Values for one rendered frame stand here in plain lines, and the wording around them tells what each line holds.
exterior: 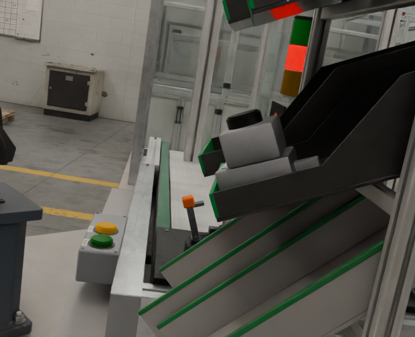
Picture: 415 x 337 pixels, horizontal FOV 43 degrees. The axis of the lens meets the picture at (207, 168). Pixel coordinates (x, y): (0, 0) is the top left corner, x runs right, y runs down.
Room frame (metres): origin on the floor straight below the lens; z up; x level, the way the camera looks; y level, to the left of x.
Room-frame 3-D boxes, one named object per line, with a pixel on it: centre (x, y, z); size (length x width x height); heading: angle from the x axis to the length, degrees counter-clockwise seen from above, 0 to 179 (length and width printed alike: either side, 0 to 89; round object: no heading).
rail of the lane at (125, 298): (1.14, 0.13, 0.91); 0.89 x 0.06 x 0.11; 6
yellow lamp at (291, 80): (1.08, -0.15, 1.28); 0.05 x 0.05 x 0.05
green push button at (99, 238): (0.87, 0.16, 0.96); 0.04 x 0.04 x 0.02
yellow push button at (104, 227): (0.94, 0.17, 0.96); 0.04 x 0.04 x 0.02
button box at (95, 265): (0.94, 0.17, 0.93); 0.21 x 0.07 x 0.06; 6
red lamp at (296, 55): (1.08, -0.15, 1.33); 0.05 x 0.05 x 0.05
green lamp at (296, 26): (1.08, -0.15, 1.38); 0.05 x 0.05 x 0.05
